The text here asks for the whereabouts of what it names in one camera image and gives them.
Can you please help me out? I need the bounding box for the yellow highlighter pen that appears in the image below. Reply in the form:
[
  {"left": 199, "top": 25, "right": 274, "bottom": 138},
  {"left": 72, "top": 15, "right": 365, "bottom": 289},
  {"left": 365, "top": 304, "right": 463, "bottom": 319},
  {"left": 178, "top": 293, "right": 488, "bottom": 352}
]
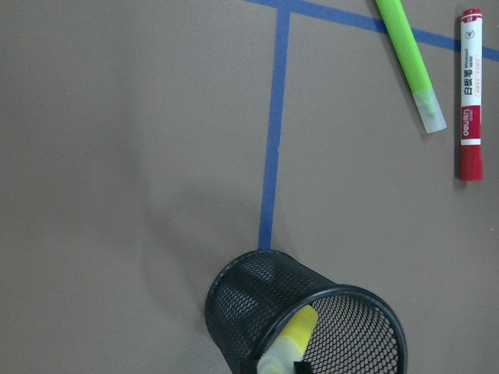
[{"left": 257, "top": 305, "right": 319, "bottom": 374}]

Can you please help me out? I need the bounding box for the green highlighter pen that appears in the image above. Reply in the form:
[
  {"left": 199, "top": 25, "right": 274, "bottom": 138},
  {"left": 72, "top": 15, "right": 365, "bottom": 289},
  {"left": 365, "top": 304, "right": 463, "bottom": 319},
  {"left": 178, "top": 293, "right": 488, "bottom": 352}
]
[{"left": 375, "top": 0, "right": 447, "bottom": 133}]

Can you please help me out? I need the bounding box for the black mesh pen cup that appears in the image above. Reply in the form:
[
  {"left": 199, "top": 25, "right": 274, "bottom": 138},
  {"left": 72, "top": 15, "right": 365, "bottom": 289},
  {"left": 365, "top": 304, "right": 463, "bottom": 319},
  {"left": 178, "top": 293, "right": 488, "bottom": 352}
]
[{"left": 205, "top": 250, "right": 408, "bottom": 373}]

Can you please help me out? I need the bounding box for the red marker pen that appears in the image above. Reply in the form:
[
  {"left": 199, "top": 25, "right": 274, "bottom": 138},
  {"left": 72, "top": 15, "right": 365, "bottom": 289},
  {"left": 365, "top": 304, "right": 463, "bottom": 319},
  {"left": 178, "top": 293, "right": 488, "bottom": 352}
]
[{"left": 459, "top": 8, "right": 483, "bottom": 182}]

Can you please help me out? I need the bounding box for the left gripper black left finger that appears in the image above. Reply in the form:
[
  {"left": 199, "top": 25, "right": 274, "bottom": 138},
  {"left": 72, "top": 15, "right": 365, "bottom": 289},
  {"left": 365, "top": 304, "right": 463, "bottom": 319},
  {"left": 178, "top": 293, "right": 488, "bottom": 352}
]
[{"left": 239, "top": 360, "right": 258, "bottom": 374}]

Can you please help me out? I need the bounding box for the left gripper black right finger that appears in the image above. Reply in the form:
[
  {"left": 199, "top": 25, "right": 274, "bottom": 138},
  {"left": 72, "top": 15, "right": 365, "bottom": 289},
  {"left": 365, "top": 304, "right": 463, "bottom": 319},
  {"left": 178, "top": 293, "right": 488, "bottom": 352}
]
[{"left": 293, "top": 361, "right": 312, "bottom": 374}]

